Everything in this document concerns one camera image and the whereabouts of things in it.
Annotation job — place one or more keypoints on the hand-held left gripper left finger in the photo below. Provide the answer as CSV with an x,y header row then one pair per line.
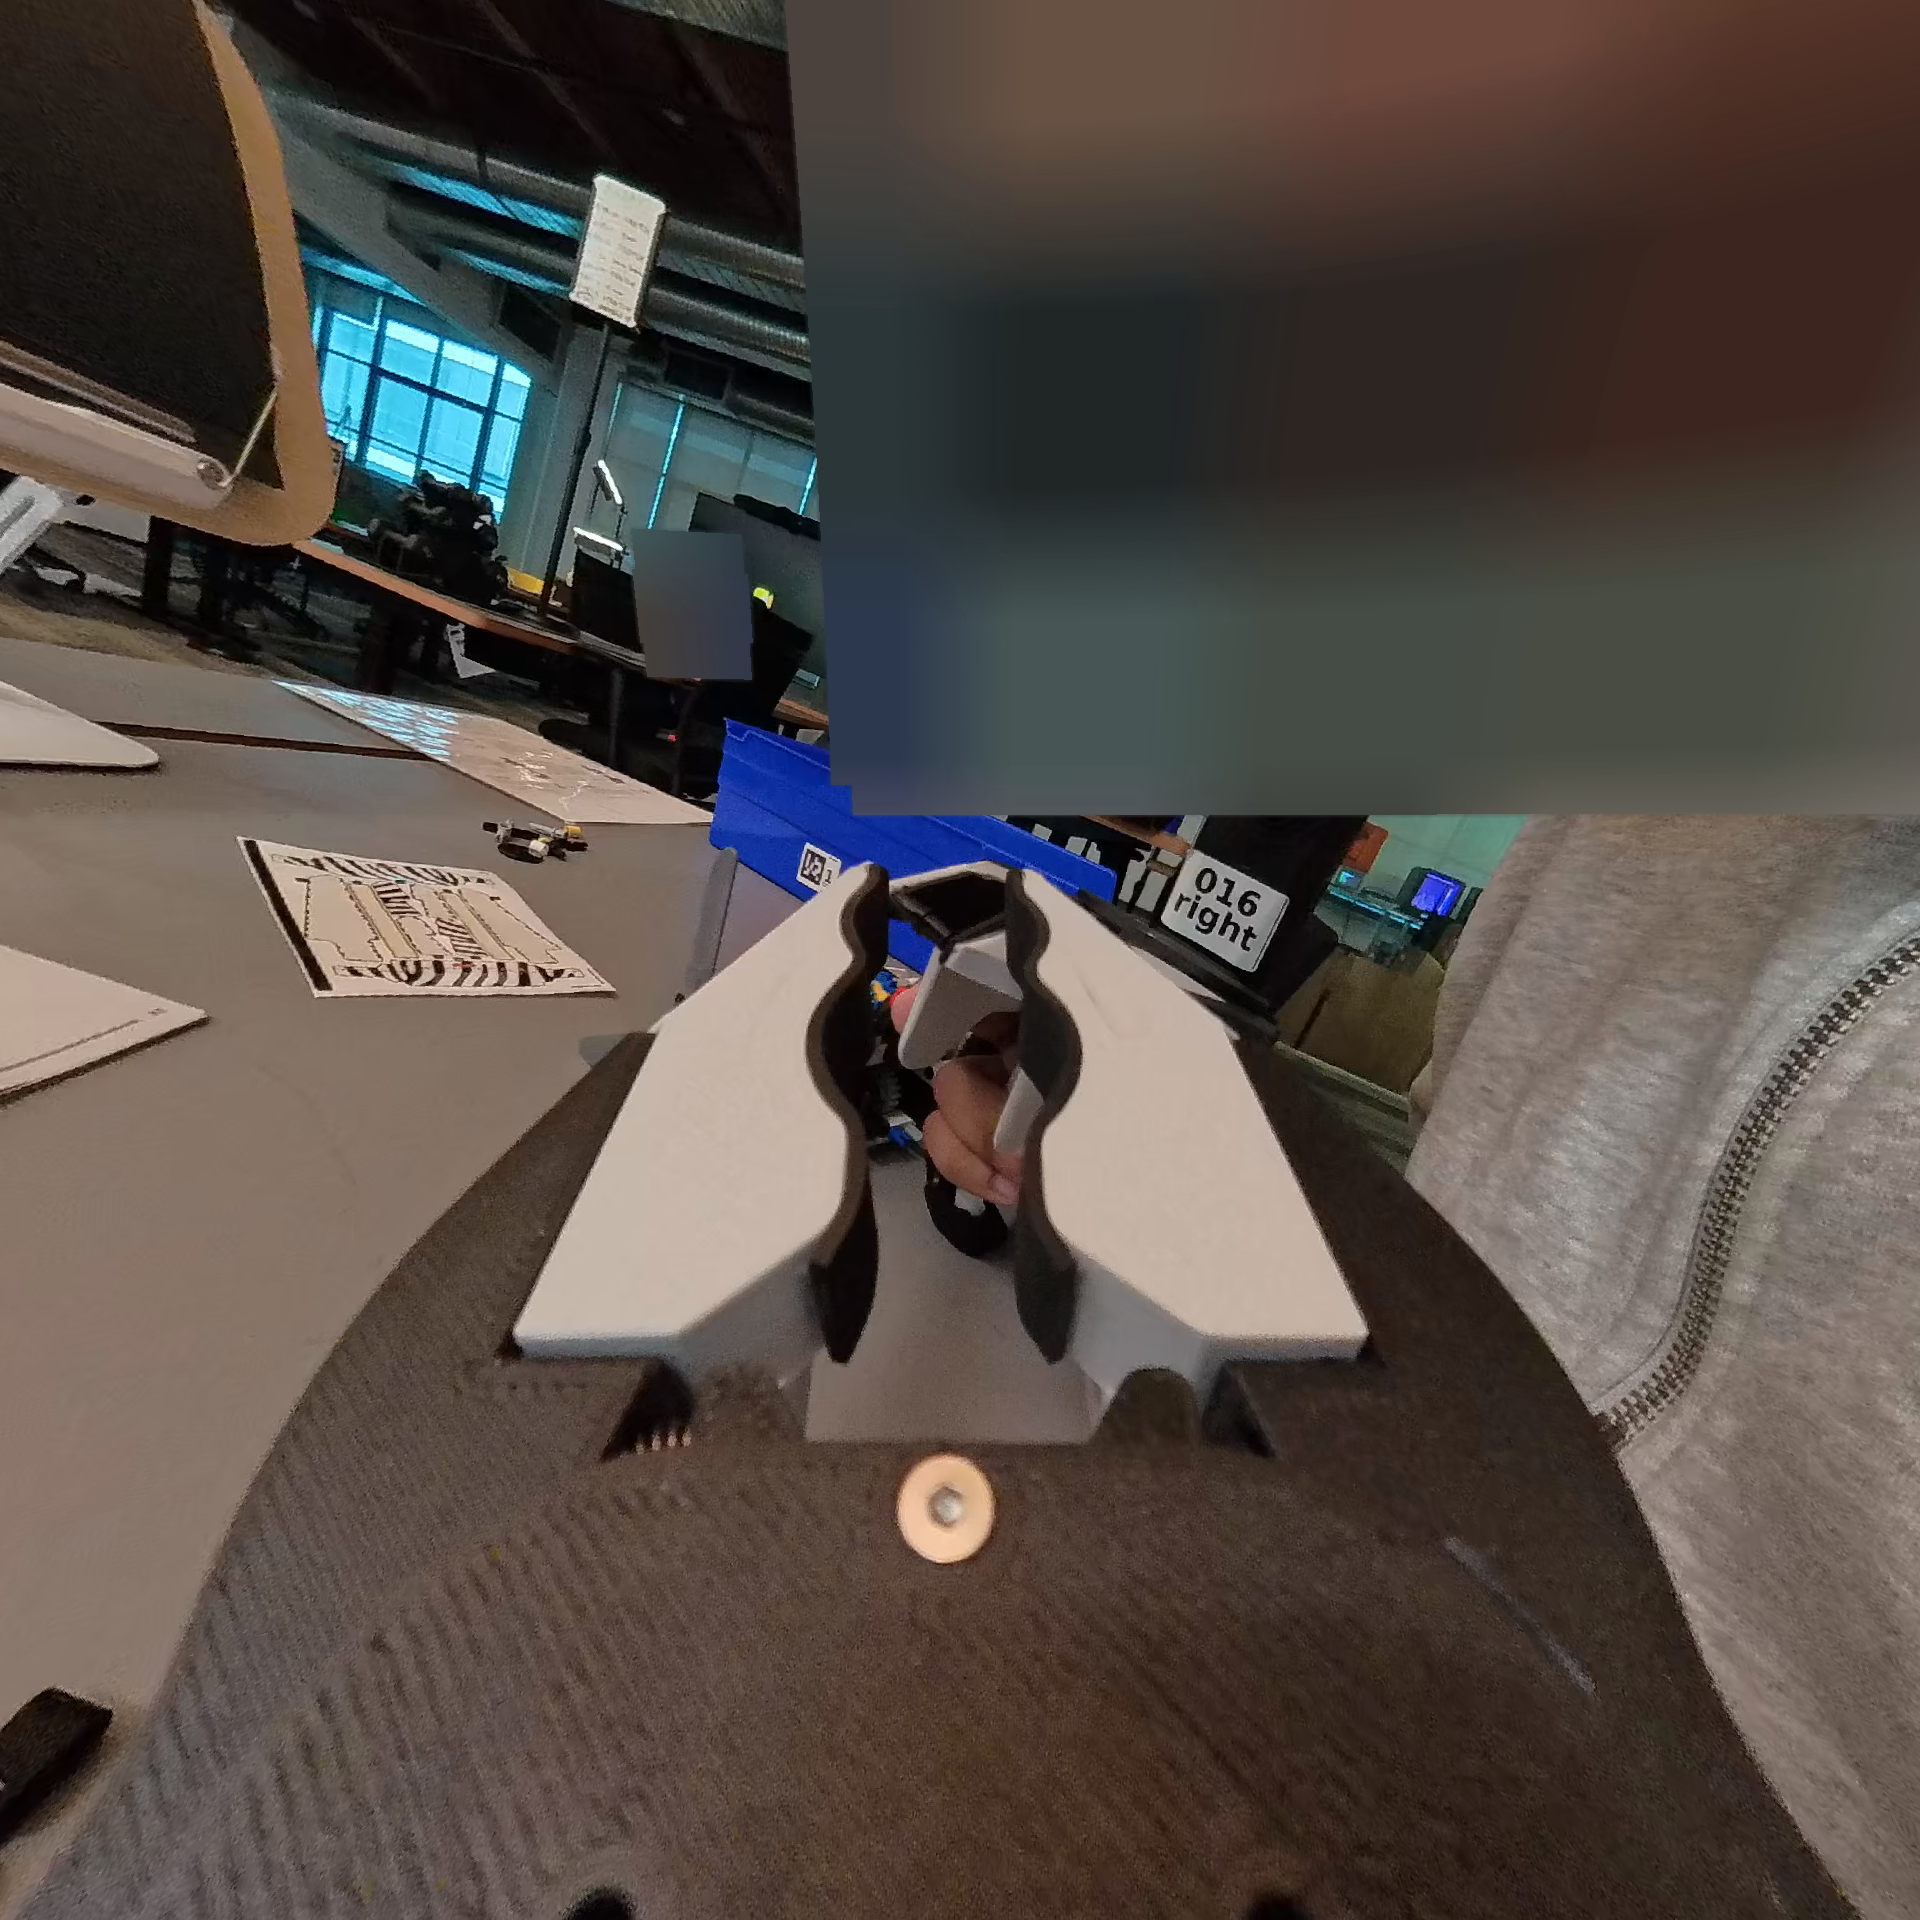
x,y
704,1171

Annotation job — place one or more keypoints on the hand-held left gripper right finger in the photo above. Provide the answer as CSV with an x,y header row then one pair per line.
x,y
1185,1185

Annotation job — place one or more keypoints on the white instruction booklet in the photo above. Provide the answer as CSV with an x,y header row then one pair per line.
x,y
75,1020

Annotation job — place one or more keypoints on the small black yellow lego assembly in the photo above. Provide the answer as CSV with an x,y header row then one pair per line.
x,y
533,839

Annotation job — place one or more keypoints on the person's right hand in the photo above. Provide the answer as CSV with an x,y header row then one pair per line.
x,y
968,1118

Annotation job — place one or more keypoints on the blue plastic bin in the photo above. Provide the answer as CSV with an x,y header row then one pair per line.
x,y
764,810

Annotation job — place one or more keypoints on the zebra striped sticker sheet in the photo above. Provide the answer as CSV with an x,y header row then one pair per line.
x,y
421,918

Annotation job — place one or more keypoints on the glossy white sheet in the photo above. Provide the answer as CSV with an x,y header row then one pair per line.
x,y
493,750

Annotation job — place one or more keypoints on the person's grey zip hoodie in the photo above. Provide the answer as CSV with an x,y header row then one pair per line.
x,y
1723,1275

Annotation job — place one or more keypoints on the black background monitor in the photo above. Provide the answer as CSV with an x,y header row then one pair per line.
x,y
787,555

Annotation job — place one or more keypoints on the wooden office desk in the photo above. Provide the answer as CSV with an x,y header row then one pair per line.
x,y
451,593

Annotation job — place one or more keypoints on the white monitor stand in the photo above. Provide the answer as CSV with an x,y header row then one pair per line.
x,y
59,734

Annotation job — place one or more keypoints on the black rectangular object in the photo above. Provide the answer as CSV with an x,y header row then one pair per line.
x,y
44,1746

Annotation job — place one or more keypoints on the white sign on pole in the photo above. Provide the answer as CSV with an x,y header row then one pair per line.
x,y
618,247

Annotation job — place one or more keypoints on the black computer monitor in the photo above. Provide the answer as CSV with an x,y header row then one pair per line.
x,y
106,194

